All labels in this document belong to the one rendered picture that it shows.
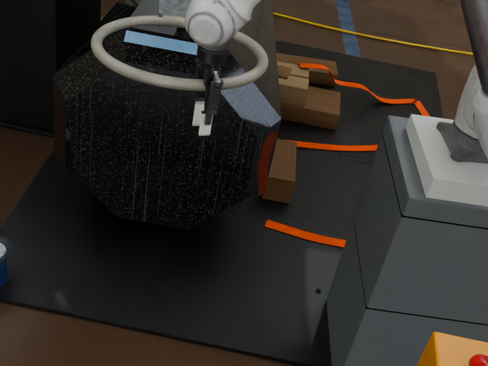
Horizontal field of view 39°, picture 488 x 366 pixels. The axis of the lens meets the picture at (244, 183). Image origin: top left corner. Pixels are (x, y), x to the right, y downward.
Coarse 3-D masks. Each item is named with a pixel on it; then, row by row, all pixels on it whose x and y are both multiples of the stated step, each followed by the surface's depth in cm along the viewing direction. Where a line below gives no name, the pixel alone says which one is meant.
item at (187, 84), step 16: (144, 16) 203; (176, 16) 207; (96, 32) 187; (112, 32) 194; (96, 48) 178; (256, 48) 195; (112, 64) 172; (144, 80) 169; (160, 80) 168; (176, 80) 168; (192, 80) 169; (224, 80) 172; (240, 80) 175
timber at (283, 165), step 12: (276, 144) 299; (288, 144) 301; (276, 156) 292; (288, 156) 293; (276, 168) 284; (288, 168) 286; (276, 180) 280; (288, 180) 279; (276, 192) 284; (288, 192) 283
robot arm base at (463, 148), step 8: (440, 128) 184; (448, 128) 183; (456, 128) 176; (448, 136) 180; (456, 136) 176; (464, 136) 174; (448, 144) 178; (456, 144) 176; (464, 144) 174; (472, 144) 173; (456, 152) 173; (464, 152) 173; (472, 152) 173; (480, 152) 173; (456, 160) 173; (464, 160) 173; (472, 160) 174; (480, 160) 174
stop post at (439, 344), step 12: (432, 336) 94; (444, 336) 94; (456, 336) 94; (432, 348) 92; (444, 348) 92; (456, 348) 92; (468, 348) 93; (480, 348) 93; (420, 360) 97; (432, 360) 91; (444, 360) 90; (456, 360) 90; (468, 360) 91
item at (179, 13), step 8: (160, 0) 207; (168, 0) 215; (176, 0) 216; (184, 0) 216; (160, 8) 205; (168, 8) 213; (176, 8) 213; (184, 8) 214; (160, 16) 205; (184, 16) 212
